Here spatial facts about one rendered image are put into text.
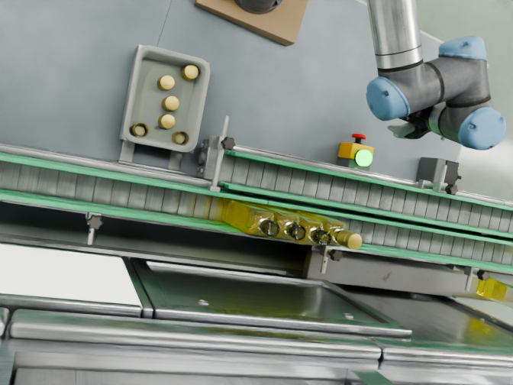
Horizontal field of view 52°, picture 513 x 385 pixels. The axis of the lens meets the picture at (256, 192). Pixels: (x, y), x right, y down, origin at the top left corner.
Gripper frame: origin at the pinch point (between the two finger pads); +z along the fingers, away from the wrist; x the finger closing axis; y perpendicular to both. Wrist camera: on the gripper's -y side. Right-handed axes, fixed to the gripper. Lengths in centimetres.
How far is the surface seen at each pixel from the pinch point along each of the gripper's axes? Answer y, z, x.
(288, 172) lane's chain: 20.0, 6.0, 25.3
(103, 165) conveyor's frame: 62, -1, 36
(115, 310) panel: 53, -47, 43
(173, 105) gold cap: 51, 11, 19
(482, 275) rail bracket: -37, -3, 33
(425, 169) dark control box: -24.3, 22.5, 14.7
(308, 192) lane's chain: 13.1, 5.9, 28.7
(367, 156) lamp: -1.3, 13.1, 15.9
